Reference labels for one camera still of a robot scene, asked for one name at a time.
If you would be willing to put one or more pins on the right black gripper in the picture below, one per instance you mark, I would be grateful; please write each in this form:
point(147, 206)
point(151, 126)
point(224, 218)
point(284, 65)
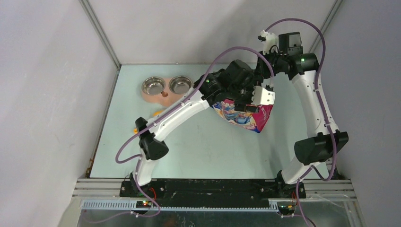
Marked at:
point(261, 69)

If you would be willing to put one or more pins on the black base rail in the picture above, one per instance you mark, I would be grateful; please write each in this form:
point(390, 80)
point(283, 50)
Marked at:
point(226, 193)

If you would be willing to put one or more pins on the colourful cat food bag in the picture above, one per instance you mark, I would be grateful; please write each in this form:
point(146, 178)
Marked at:
point(247, 120)

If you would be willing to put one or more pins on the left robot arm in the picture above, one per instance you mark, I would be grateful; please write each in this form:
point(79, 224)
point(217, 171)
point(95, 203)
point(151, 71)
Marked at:
point(209, 89)

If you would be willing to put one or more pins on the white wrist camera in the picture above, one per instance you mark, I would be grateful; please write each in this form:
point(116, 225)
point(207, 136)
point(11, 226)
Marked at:
point(262, 96)
point(268, 39)

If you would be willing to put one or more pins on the aluminium frame post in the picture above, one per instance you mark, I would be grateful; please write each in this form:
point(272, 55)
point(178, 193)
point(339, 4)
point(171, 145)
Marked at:
point(325, 25)
point(96, 24)

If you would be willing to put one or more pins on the white cable duct strip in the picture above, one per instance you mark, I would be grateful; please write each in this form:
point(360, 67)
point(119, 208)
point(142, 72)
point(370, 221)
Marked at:
point(134, 205)

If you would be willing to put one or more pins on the right aluminium frame post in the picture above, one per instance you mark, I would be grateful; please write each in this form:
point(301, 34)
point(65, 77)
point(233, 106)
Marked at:
point(325, 25)

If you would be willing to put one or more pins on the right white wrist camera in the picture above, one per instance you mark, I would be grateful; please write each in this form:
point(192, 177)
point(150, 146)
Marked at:
point(268, 39)

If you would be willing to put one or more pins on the left aluminium frame post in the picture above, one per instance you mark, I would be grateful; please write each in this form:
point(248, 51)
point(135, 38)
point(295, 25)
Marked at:
point(96, 24)

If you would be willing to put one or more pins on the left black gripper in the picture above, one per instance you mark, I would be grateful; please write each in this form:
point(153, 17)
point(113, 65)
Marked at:
point(250, 82)

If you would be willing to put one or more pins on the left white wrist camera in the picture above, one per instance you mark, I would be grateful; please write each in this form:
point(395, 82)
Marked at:
point(262, 96)

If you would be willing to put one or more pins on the pink double pet bowl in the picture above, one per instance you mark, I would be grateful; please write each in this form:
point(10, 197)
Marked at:
point(165, 91)

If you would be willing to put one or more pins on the yellow plastic scoop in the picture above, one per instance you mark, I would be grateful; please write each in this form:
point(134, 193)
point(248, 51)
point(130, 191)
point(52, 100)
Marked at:
point(155, 114)

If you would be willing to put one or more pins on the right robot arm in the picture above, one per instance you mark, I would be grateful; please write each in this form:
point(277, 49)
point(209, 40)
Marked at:
point(324, 140)

